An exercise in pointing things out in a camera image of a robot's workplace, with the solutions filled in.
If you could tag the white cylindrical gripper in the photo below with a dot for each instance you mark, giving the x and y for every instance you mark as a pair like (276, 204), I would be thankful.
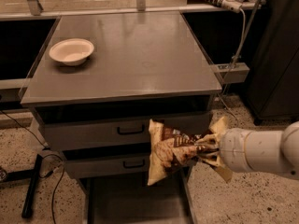
(233, 150)

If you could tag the brown chip bag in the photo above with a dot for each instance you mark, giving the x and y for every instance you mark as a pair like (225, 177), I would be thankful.
(171, 149)

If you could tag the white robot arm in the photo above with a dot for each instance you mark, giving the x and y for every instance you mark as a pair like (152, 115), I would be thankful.
(246, 151)

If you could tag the middle grey drawer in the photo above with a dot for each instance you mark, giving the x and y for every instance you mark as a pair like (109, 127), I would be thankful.
(103, 161)

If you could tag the bottom open grey drawer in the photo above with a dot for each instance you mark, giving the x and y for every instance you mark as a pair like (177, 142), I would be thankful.
(128, 199)

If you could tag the grey drawer cabinet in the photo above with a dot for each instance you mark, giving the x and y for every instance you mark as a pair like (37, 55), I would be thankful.
(143, 64)

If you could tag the top grey drawer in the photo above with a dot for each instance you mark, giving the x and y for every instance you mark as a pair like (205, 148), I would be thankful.
(103, 133)

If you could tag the dark cabinet on right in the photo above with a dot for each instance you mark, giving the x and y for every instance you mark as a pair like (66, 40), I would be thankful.
(272, 87)

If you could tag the black metal floor stand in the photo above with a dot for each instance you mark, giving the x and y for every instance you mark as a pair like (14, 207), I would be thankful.
(33, 176)

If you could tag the grey metal bracket block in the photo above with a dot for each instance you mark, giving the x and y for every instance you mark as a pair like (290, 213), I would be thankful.
(227, 74)

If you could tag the black top drawer handle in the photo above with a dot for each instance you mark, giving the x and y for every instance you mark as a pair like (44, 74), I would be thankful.
(130, 130)

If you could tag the black drawer handle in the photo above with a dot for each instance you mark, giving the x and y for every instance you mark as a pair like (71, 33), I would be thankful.
(130, 130)
(133, 164)

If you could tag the black middle drawer handle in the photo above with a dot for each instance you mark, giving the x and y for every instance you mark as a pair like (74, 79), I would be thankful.
(133, 164)

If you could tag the grey metal frame rail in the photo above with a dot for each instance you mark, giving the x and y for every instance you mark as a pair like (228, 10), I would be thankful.
(124, 8)

